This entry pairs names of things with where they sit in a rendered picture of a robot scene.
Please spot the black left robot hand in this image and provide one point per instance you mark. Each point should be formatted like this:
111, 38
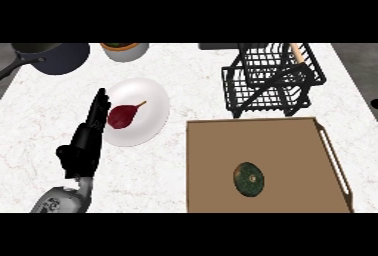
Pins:
83, 140

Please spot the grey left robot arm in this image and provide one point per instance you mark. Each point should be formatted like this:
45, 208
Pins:
67, 200

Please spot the dark green round squash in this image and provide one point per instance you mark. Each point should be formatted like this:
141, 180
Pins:
248, 179

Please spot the brown wooden tray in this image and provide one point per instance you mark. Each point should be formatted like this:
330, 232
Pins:
266, 150

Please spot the dark red pear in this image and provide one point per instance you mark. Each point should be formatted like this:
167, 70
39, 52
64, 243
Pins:
121, 116

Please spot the white round plate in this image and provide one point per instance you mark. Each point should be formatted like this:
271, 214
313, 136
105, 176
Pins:
142, 100

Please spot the white pot with orange rim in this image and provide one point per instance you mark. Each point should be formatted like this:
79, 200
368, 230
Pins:
124, 51

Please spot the dark grey frying pan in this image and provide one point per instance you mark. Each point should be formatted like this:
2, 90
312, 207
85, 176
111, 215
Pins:
24, 53

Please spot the dark grey flat appliance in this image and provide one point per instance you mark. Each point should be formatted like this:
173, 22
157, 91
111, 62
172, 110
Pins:
219, 46

